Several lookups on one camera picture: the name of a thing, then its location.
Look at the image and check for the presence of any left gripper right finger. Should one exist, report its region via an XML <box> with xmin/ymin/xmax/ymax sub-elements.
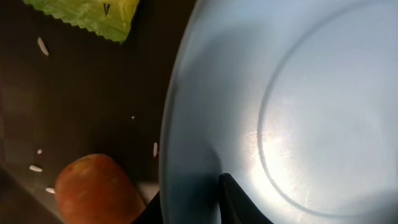
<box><xmin>218</xmin><ymin>173</ymin><xmax>272</xmax><ymax>224</ymax></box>

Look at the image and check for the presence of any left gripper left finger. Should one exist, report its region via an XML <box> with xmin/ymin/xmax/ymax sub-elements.
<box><xmin>131</xmin><ymin>192</ymin><xmax>162</xmax><ymax>224</ymax></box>

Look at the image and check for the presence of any orange carrot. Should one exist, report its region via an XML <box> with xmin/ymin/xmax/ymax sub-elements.
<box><xmin>55</xmin><ymin>154</ymin><xmax>145</xmax><ymax>224</ymax></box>

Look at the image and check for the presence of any blue plate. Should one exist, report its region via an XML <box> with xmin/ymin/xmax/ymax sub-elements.
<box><xmin>159</xmin><ymin>0</ymin><xmax>397</xmax><ymax>223</ymax></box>

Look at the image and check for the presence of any green foil snack wrapper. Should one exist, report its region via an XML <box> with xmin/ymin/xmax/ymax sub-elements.
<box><xmin>24</xmin><ymin>0</ymin><xmax>139</xmax><ymax>42</ymax></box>

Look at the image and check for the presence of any brown serving tray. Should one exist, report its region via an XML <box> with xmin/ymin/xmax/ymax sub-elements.
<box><xmin>1</xmin><ymin>0</ymin><xmax>195</xmax><ymax>223</ymax></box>

